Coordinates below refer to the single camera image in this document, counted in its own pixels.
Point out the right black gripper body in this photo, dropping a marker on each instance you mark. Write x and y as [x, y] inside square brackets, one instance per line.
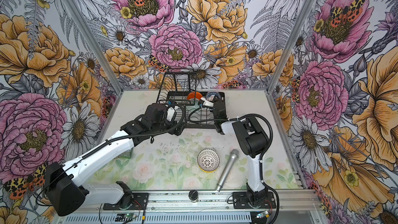
[215, 115]

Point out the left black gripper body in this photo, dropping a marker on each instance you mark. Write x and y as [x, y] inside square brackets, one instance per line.
[164, 124]

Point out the blue floral ceramic bowl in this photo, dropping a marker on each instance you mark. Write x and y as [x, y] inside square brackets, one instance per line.
[213, 95]

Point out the orange plastic bowl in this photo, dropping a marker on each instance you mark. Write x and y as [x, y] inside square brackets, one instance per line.
[194, 96]

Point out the white patterned yellow bowl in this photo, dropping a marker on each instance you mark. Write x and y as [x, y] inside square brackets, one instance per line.
[208, 160]

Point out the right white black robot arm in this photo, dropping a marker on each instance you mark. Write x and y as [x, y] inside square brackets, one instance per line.
[254, 135]

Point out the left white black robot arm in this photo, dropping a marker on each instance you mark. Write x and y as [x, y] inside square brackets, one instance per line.
[66, 184]

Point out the green snack packet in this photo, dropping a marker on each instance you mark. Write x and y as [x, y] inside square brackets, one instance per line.
[127, 154]

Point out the silver microphone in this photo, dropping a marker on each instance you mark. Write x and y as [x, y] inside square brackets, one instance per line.
[234, 155]

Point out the green circuit board left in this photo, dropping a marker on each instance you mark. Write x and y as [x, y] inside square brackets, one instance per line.
[125, 218]

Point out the green circuit board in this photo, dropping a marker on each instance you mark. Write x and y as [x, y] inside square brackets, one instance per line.
[263, 214]
[125, 218]

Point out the green circuit board right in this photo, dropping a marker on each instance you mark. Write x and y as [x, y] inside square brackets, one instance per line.
[263, 214]

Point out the black wire dish rack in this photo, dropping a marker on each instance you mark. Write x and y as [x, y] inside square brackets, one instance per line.
[174, 87]

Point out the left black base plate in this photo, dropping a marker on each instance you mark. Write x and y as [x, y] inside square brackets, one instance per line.
[133, 201]

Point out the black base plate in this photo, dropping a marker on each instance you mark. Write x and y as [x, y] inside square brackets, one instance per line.
[133, 201]
[241, 201]

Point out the black knob on rail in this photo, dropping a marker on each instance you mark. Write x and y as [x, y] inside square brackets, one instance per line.
[193, 196]

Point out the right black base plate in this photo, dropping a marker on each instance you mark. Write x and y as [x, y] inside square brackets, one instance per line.
[241, 201]

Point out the aluminium front rail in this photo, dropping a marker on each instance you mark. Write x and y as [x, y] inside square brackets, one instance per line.
[298, 206]

